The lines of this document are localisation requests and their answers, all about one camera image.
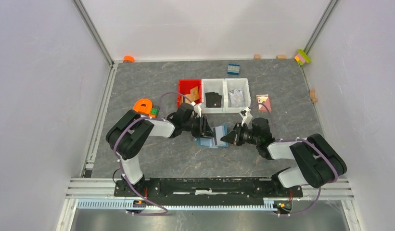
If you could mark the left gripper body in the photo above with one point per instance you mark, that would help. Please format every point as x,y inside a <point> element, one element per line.
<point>195,125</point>

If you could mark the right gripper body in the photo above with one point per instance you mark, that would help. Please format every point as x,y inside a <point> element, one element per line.
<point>243,135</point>

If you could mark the silver credit card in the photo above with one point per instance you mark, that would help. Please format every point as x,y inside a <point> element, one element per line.
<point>220,131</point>

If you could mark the blue card holder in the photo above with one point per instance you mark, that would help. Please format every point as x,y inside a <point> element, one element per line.
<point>205,142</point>

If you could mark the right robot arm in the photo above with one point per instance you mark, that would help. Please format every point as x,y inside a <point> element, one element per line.
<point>317,163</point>

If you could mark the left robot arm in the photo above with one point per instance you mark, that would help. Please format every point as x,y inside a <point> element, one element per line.
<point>127,137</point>

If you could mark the black card in bin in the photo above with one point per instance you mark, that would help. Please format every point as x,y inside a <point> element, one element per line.
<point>213,100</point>

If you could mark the gold cards in red bin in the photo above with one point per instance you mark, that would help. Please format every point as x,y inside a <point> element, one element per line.
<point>192,96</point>

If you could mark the silver VIP cards in bin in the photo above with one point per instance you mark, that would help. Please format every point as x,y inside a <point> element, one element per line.
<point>236,98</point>

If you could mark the playing card box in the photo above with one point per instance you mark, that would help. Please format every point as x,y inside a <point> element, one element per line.
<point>264,103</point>

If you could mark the red plastic bin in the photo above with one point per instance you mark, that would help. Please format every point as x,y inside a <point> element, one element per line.
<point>184,86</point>

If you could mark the white middle plastic bin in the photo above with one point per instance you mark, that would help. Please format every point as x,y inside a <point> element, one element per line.
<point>214,85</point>

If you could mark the white plastic bin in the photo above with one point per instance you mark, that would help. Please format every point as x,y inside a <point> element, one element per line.
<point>241,84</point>
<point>214,85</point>

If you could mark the green toy brick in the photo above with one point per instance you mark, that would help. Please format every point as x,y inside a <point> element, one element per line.
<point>154,112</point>

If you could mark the white right plastic bin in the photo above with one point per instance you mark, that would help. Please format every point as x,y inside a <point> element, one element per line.
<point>241,84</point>

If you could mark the orange plastic loop toy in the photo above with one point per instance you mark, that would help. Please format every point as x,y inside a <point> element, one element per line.
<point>143,106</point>

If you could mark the blue and grey brick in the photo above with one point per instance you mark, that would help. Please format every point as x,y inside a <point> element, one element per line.
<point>233,69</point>

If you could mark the wooden arch block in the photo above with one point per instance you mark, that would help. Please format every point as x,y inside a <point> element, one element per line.
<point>312,95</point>

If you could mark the colourful brick stack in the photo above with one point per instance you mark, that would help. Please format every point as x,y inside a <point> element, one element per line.
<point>302,58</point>

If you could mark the orange tape roll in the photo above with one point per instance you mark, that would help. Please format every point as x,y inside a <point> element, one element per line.
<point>128,59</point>

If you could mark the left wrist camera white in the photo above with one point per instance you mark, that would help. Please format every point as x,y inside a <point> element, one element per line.
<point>197,107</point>

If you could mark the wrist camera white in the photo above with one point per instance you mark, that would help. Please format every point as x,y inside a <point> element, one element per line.
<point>246,116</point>
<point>197,107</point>

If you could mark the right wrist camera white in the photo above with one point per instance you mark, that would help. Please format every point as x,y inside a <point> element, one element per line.
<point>246,116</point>

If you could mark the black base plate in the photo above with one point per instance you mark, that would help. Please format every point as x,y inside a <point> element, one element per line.
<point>207,191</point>

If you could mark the aluminium frame post right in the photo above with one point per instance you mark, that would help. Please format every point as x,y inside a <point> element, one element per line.
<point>332,4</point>

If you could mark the aluminium frame post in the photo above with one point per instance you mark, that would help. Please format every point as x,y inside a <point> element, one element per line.
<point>93,31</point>
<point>332,4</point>

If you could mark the blue toothed rail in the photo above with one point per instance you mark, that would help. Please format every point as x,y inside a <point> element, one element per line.
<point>129,204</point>

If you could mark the aluminium frame post left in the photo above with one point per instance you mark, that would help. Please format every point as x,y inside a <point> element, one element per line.
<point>93,31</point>

